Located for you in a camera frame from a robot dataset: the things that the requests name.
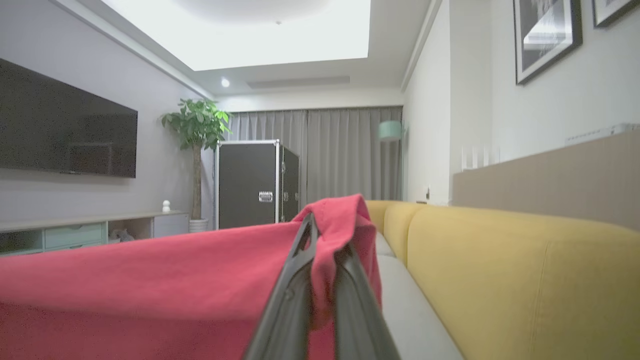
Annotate yellow sofa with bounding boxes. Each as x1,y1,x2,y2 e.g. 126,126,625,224
365,200,640,360

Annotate red and white shirt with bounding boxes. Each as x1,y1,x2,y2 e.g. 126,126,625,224
0,194,383,360

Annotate green leafy indoor tree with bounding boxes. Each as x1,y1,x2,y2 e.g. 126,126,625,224
160,97,233,222

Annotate ceiling air vent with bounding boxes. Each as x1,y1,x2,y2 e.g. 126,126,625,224
246,75,351,91

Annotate floor lamp with teal shade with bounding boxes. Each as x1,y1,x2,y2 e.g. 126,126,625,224
377,120,407,202

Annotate low white television cabinet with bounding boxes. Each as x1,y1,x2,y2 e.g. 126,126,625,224
0,210,190,258

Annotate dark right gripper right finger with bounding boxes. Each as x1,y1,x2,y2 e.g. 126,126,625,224
333,244,401,360

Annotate large black-framed picture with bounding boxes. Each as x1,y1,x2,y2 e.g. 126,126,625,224
513,0,584,86

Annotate large grey sofa seat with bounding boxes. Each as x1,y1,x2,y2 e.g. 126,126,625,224
377,255,466,360

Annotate black wall television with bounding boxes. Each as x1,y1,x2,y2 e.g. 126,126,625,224
0,57,139,179

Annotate black flight case, silver edges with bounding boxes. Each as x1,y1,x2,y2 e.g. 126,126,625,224
214,139,301,231

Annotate small black-framed picture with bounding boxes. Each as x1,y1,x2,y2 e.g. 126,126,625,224
592,0,640,29

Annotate grey curtain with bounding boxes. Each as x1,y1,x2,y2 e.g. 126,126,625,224
227,106,404,207

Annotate beige wooden wall panel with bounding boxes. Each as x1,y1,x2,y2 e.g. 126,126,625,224
452,131,640,232

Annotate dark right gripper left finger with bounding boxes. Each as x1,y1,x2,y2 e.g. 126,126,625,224
242,212,320,360

